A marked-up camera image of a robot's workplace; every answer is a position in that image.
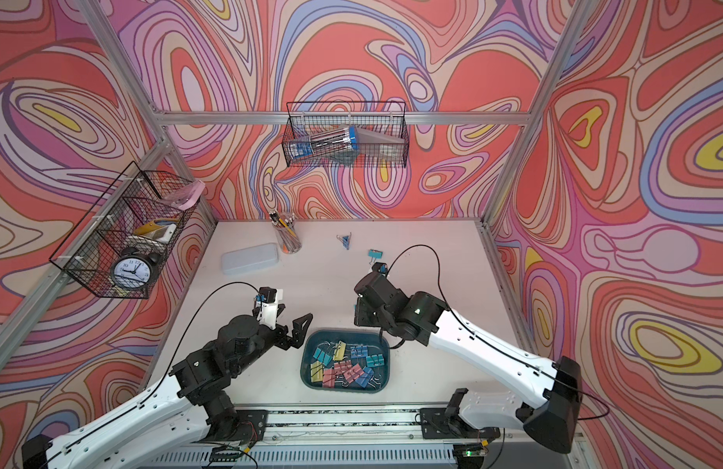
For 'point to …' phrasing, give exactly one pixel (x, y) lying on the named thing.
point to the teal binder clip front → (322, 357)
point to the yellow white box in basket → (160, 230)
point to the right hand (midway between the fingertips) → (363, 317)
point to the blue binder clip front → (365, 377)
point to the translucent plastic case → (243, 259)
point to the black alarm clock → (132, 271)
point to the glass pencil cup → (286, 234)
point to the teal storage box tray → (316, 339)
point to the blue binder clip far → (345, 240)
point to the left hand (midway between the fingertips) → (301, 312)
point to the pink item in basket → (184, 195)
